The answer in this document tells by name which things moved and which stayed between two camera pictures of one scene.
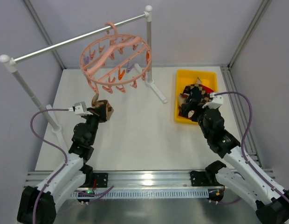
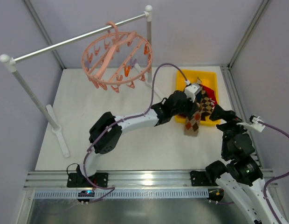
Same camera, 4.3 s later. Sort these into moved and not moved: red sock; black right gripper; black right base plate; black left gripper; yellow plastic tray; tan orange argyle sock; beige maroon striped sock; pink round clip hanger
Moved: tan orange argyle sock; black right gripper; black left gripper
Not moved: red sock; pink round clip hanger; beige maroon striped sock; yellow plastic tray; black right base plate
